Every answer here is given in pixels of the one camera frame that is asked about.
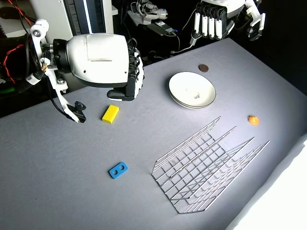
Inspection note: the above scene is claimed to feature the white black robot torso column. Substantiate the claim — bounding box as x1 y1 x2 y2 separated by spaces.
31 0 118 36

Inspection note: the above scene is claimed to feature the white plate with black rim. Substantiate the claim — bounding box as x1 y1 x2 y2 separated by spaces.
169 92 214 110
168 71 217 108

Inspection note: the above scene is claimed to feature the blue block with two holes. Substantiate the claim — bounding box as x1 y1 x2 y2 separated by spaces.
108 162 129 180

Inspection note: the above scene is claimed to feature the white background desk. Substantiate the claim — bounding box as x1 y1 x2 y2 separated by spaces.
0 0 36 39

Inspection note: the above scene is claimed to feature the white cable with grey adapter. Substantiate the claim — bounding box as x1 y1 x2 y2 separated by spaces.
171 30 202 54

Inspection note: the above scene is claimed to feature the orange swirl cookie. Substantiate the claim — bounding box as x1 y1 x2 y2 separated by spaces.
248 115 260 127

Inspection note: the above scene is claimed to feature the white spare gripper device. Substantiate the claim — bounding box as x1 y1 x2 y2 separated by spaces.
127 0 168 26

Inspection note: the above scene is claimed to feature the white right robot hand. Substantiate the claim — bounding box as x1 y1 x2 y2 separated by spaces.
66 33 145 102

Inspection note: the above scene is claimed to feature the yellow rectangular block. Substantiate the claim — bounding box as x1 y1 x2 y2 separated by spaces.
101 104 120 125

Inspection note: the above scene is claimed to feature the black power brick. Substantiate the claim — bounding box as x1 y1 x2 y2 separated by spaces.
146 20 180 37

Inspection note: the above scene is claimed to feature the silver wire plate rack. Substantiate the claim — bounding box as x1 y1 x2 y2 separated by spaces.
151 116 271 214

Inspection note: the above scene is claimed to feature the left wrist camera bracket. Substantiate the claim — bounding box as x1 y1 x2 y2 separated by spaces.
244 0 266 42

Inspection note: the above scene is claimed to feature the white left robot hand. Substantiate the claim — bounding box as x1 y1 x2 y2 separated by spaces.
193 0 246 40

